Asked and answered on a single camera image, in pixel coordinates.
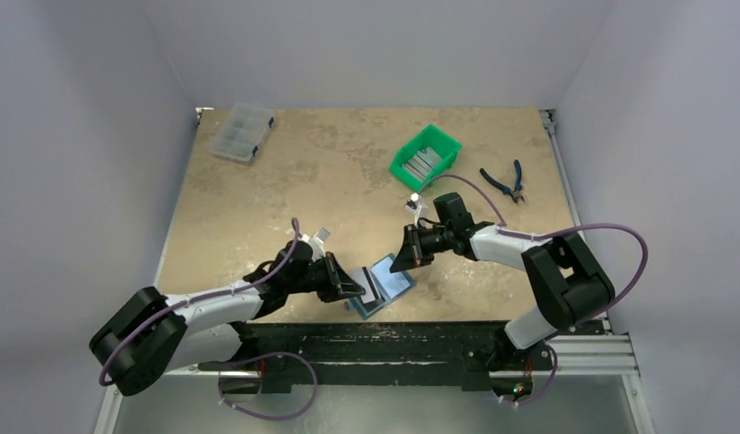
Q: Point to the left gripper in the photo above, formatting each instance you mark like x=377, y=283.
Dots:
x=338, y=284

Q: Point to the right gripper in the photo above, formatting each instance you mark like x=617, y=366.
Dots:
x=415, y=247

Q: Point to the single credit card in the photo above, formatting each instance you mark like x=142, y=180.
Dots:
x=363, y=277

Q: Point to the blue card holder wallet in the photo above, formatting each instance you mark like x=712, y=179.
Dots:
x=390, y=285

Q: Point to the stack of credit cards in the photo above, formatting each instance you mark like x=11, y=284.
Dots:
x=422, y=164

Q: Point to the green plastic bin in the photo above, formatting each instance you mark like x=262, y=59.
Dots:
x=445, y=146

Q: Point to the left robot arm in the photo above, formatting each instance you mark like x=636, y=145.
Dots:
x=153, y=333

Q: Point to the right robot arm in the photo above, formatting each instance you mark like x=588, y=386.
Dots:
x=567, y=281

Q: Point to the clear plastic organizer box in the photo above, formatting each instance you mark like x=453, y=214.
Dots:
x=243, y=133

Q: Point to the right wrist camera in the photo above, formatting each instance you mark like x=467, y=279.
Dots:
x=416, y=207

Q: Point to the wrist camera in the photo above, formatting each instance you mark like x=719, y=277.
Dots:
x=416, y=207
x=318, y=240

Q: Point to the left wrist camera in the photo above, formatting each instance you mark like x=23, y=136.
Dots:
x=318, y=240

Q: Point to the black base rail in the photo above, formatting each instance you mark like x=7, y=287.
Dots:
x=451, y=353

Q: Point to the aluminium frame rail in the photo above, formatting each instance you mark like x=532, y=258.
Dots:
x=594, y=349

